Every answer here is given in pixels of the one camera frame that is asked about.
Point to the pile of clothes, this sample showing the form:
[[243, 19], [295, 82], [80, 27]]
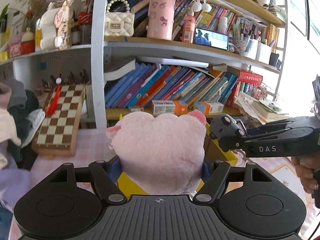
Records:
[[17, 110]]

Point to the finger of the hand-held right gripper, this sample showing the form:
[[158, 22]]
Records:
[[235, 142], [287, 122]]

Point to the pink checked desktop cloth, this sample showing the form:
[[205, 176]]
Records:
[[82, 145]]

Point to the row of colourful books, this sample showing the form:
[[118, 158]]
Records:
[[162, 85]]

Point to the smartphone with lit screen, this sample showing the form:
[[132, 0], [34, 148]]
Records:
[[212, 38]]

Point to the stack of papers and books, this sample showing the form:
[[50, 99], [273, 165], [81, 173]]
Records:
[[262, 110]]

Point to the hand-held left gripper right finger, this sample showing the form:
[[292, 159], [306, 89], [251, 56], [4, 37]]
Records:
[[206, 172]]

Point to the pink plush toy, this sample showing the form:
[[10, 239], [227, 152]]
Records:
[[160, 150]]

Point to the orange bottle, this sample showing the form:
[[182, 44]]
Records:
[[188, 27]]

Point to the orange white carton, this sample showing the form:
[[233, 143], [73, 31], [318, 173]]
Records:
[[167, 107], [208, 107]]

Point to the thick white-paged book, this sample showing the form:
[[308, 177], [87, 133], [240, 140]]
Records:
[[120, 68]]

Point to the patterned pen holder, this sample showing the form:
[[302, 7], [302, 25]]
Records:
[[247, 48]]

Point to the grey purple toy car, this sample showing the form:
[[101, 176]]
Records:
[[225, 125]]

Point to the white flat panel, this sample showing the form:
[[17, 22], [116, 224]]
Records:
[[175, 62]]

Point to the person's right hand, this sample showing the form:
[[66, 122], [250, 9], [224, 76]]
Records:
[[303, 172]]

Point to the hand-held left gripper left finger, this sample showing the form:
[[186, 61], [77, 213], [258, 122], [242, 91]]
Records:
[[115, 170]]

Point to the black pen holder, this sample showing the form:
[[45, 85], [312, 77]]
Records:
[[274, 60]]

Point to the red tassel ornament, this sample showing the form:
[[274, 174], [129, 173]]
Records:
[[53, 102]]

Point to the lavender garment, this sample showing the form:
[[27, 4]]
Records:
[[12, 180]]

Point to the yellow cardboard box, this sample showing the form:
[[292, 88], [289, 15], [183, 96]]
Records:
[[130, 185]]

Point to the red thick book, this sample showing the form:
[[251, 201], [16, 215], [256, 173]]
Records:
[[250, 77]]

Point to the white quilted purse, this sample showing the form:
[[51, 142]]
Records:
[[120, 23]]

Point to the wooden chessboard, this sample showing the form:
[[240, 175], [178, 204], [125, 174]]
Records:
[[62, 120]]

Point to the small red white box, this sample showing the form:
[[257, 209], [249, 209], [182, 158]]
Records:
[[136, 109]]

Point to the pink cylindrical container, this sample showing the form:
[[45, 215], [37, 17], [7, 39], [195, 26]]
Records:
[[161, 17]]

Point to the white pen holder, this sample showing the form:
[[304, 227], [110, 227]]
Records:
[[263, 53]]

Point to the white wooden bookshelf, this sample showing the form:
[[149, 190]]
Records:
[[100, 67]]

